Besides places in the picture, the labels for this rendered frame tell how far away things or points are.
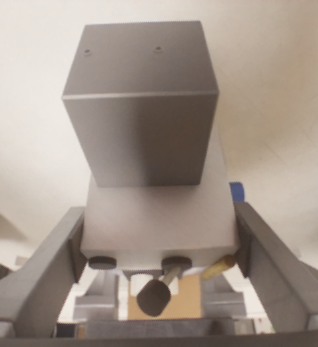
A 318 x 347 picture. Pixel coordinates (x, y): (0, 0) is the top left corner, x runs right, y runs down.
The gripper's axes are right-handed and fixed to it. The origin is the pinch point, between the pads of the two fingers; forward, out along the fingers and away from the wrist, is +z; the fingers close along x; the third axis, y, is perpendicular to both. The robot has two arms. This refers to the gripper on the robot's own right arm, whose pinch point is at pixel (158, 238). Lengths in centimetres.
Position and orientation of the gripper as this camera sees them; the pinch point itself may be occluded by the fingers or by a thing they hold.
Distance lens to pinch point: 29.1
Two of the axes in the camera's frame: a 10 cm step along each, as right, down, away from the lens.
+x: -10.0, 0.3, 0.1
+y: -0.2, -5.6, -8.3
